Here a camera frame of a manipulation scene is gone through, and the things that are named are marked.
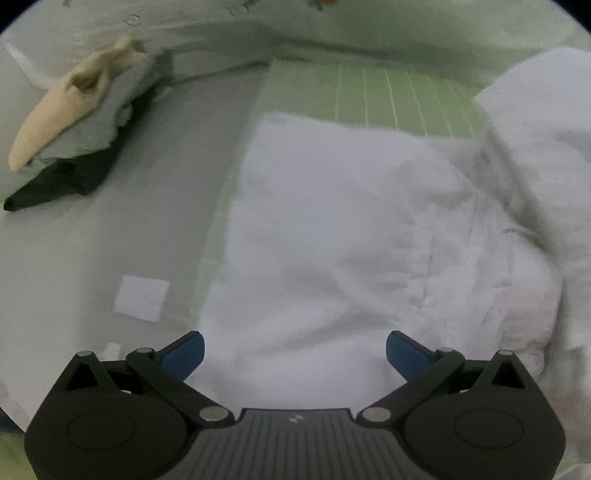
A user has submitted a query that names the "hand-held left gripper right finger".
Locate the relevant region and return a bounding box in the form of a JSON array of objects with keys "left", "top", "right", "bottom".
[{"left": 361, "top": 331, "right": 536, "bottom": 424}]

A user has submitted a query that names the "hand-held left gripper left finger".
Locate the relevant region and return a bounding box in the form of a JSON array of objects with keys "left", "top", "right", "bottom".
[{"left": 59, "top": 331, "right": 230, "bottom": 428}]

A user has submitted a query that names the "white shirt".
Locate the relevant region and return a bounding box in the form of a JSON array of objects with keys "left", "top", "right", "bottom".
[{"left": 196, "top": 46, "right": 591, "bottom": 480}]

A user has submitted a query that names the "carrot printed grey-green sheet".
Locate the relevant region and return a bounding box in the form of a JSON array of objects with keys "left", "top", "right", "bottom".
[{"left": 0, "top": 0, "right": 591, "bottom": 432}]

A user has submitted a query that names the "black garment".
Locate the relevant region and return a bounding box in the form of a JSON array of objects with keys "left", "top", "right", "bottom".
[{"left": 4, "top": 50, "right": 174, "bottom": 213}]

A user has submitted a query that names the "light grey garment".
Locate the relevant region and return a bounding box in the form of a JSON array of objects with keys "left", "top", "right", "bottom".
[{"left": 31, "top": 55, "right": 163, "bottom": 163}]

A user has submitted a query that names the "beige garment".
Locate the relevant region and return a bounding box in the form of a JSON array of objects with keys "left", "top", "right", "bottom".
[{"left": 8, "top": 35, "right": 149, "bottom": 171}]

